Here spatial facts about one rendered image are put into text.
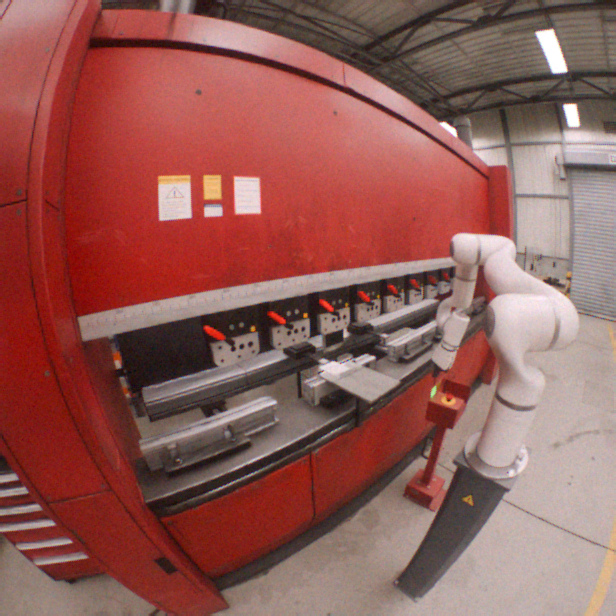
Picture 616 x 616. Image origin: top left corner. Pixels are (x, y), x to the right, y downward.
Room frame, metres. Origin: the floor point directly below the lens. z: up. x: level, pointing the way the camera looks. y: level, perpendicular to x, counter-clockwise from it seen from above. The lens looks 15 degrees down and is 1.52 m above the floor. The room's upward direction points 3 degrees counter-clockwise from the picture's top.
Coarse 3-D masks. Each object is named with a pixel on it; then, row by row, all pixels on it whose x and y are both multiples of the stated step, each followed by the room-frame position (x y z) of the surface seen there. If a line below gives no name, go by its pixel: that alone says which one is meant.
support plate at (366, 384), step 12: (360, 372) 0.96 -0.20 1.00; (372, 372) 0.95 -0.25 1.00; (336, 384) 0.88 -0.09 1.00; (348, 384) 0.87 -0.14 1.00; (360, 384) 0.86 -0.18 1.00; (372, 384) 0.85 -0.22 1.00; (384, 384) 0.85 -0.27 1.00; (396, 384) 0.84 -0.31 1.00; (360, 396) 0.78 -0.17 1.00; (372, 396) 0.78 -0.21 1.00
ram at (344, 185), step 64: (128, 64) 0.56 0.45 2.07; (192, 64) 0.67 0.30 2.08; (256, 64) 0.80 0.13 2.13; (128, 128) 0.57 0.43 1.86; (192, 128) 0.68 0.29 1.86; (256, 128) 0.80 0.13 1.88; (320, 128) 0.96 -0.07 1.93; (384, 128) 1.19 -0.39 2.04; (128, 192) 0.58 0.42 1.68; (192, 192) 0.68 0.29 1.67; (320, 192) 0.95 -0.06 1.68; (384, 192) 1.17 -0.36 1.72; (448, 192) 1.62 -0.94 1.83; (128, 256) 0.57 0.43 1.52; (192, 256) 0.67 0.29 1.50; (256, 256) 0.79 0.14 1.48; (320, 256) 0.94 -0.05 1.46; (384, 256) 1.16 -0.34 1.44; (448, 256) 1.61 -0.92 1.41; (128, 320) 0.56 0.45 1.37
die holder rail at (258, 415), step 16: (256, 400) 0.83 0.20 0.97; (272, 400) 0.83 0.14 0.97; (224, 416) 0.73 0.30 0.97; (240, 416) 0.73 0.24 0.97; (256, 416) 0.77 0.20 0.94; (272, 416) 0.80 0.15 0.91; (176, 432) 0.62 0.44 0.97; (192, 432) 0.63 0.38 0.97; (208, 432) 0.66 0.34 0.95; (224, 432) 0.74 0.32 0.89; (240, 432) 0.72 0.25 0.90; (256, 432) 0.76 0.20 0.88; (144, 448) 0.53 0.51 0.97; (160, 448) 0.55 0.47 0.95; (192, 448) 0.61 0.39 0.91; (160, 464) 0.54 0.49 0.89
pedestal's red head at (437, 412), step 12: (444, 384) 1.14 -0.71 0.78; (456, 384) 1.08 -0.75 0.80; (432, 396) 1.03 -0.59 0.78; (444, 396) 1.02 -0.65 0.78; (456, 396) 1.07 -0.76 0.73; (468, 396) 1.02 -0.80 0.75; (432, 408) 0.99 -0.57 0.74; (444, 408) 0.94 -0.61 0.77; (456, 408) 0.91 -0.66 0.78; (432, 420) 0.98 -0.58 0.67; (444, 420) 0.93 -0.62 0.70; (456, 420) 0.91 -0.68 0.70
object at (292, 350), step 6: (306, 342) 1.22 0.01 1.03; (288, 348) 1.19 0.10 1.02; (294, 348) 1.16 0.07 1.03; (300, 348) 1.16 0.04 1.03; (306, 348) 1.18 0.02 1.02; (312, 348) 1.19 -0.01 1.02; (288, 354) 1.18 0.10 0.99; (294, 354) 1.14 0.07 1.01; (300, 354) 1.15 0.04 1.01; (306, 354) 1.15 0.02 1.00; (312, 354) 1.15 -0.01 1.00; (318, 360) 1.08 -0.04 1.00; (324, 360) 1.08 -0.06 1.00
